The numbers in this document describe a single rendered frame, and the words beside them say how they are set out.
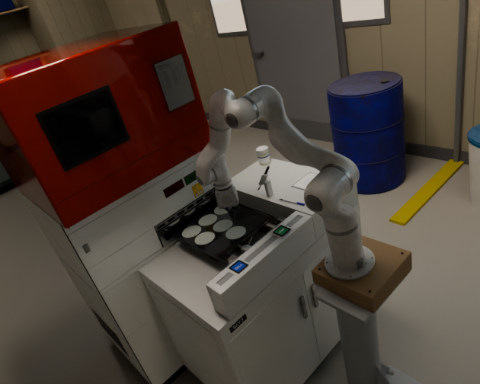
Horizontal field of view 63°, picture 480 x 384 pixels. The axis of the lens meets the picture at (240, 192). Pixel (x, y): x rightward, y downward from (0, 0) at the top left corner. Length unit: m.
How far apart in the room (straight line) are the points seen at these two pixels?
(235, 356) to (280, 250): 0.46
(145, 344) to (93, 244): 0.67
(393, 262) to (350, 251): 0.18
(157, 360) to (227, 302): 0.92
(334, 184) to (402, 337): 1.38
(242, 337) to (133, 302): 0.65
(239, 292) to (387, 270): 0.55
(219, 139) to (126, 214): 0.59
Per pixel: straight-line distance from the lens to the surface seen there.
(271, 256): 1.61
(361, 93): 3.24
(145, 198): 1.90
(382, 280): 1.51
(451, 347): 2.49
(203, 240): 1.88
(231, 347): 1.65
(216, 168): 1.71
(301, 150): 1.33
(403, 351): 2.44
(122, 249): 1.93
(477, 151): 3.17
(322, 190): 1.27
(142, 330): 2.19
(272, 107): 1.40
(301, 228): 1.71
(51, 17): 7.58
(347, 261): 1.51
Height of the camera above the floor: 1.96
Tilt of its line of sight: 29 degrees down
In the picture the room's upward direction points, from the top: 15 degrees counter-clockwise
